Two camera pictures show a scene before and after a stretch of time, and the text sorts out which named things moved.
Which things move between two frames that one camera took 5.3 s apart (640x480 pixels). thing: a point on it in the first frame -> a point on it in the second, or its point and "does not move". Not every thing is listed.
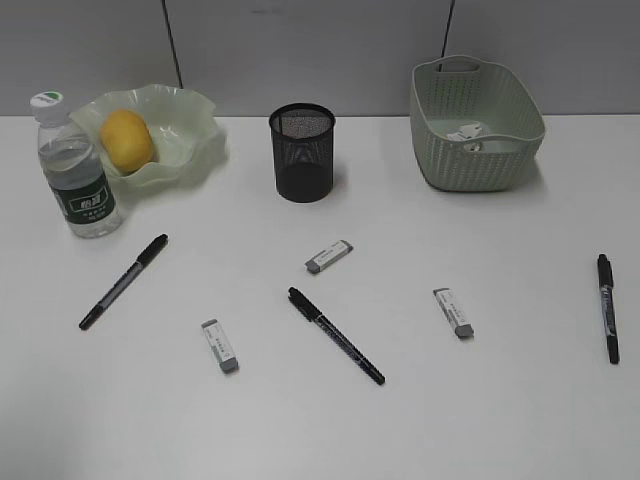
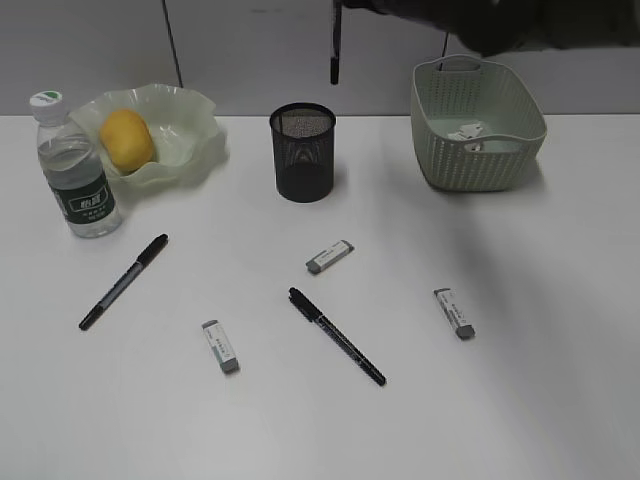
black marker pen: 151,253 does not move
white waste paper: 466,132 does not move
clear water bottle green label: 73,169 does not move
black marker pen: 608,307 -> 334,62
